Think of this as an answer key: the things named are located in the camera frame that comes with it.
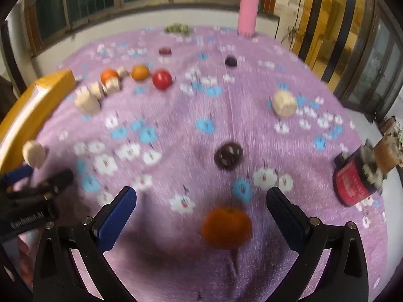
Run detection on brown cardboard box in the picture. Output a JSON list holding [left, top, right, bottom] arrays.
[[373, 138, 403, 173]]

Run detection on red tomato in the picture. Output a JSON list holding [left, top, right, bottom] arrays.
[[152, 70, 173, 89]]

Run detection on large corn cob piece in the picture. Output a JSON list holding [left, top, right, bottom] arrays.
[[74, 87, 101, 115]]

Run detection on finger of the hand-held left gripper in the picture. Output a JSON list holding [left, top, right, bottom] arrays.
[[0, 164, 35, 187], [6, 168, 75, 200]]

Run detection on green leaves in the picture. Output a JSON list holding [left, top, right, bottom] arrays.
[[164, 23, 193, 35]]

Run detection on purple floral blanket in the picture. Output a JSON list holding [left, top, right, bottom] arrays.
[[31, 25, 391, 302]]

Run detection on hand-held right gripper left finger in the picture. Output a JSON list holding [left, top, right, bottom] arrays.
[[33, 186, 137, 302]]

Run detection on pink thermos bottle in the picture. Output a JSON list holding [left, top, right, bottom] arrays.
[[237, 0, 266, 36]]

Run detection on blocky corn cob piece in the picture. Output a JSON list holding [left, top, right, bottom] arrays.
[[272, 90, 298, 118]]

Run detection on red label jar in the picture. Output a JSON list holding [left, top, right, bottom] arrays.
[[333, 146, 386, 207]]

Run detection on orange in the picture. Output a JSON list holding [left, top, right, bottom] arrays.
[[100, 68, 119, 84], [131, 64, 150, 81]]

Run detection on dark glass door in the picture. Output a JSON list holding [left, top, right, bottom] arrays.
[[334, 0, 403, 123]]

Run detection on yellow striped door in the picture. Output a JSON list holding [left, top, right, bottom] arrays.
[[296, 0, 369, 82]]

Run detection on large orange tangerine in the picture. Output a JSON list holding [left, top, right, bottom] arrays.
[[201, 207, 253, 248]]

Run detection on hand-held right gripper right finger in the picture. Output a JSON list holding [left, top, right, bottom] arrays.
[[266, 187, 369, 302]]

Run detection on yellow-rimmed white tray box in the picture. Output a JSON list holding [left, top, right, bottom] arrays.
[[0, 69, 77, 172]]

